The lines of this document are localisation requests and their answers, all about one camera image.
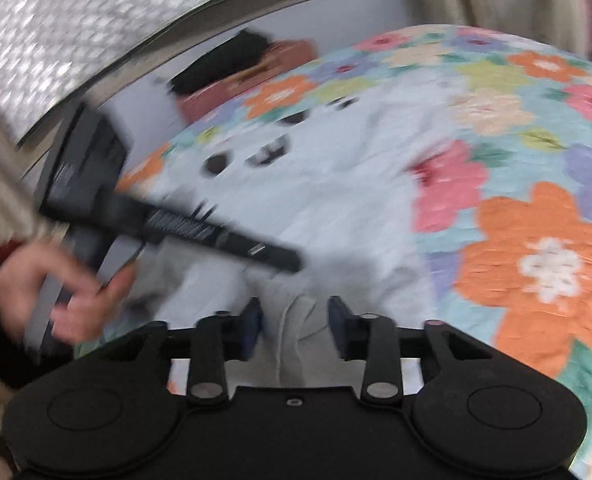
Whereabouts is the floral blanket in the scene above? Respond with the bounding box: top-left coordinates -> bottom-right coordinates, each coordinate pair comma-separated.
73,25 -> 592,480

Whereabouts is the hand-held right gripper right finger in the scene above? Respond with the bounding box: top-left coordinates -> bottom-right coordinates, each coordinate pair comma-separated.
328,295 -> 493,408

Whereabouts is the person's left hand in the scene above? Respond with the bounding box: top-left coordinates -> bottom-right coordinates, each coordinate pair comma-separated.
0,239 -> 138,347

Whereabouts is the pink pillow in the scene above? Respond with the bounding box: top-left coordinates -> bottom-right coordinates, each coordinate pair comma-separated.
176,39 -> 319,122

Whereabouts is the silver quilted headboard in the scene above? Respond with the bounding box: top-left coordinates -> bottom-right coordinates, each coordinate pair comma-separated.
0,0 -> 353,147

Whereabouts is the light grey printed sweatshirt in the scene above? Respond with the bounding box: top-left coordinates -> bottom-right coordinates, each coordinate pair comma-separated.
75,67 -> 469,387

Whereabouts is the black cloth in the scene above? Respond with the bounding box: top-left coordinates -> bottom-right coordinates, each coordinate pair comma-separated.
168,29 -> 277,97

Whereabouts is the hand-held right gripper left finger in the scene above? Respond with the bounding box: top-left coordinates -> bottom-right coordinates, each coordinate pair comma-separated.
105,297 -> 265,408

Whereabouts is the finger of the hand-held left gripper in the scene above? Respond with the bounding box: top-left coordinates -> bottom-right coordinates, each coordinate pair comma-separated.
143,204 -> 303,274

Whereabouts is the beige curtain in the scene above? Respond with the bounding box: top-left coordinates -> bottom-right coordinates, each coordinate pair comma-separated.
403,0 -> 592,58

